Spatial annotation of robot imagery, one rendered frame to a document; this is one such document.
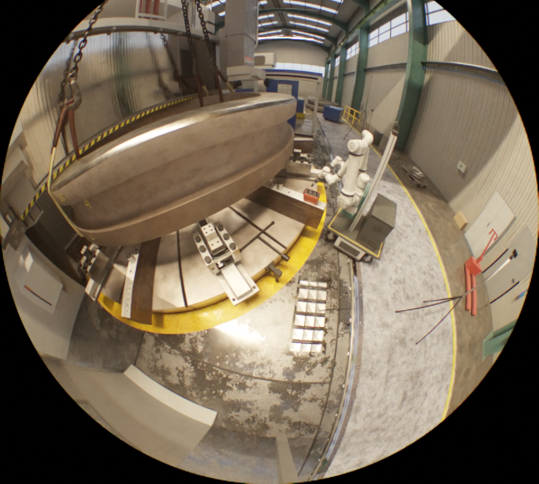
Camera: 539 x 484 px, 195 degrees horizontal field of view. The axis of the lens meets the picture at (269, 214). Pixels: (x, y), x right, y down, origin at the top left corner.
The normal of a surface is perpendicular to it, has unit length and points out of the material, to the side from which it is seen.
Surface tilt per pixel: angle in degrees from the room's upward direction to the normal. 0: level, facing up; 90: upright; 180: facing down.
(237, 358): 0
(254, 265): 0
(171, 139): 90
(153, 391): 37
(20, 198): 90
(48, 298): 90
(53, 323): 90
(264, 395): 0
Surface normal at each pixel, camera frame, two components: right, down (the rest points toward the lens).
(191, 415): 0.13, -0.98
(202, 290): 0.02, -0.69
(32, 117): 0.99, 0.13
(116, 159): 0.41, 0.66
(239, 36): -0.19, 0.71
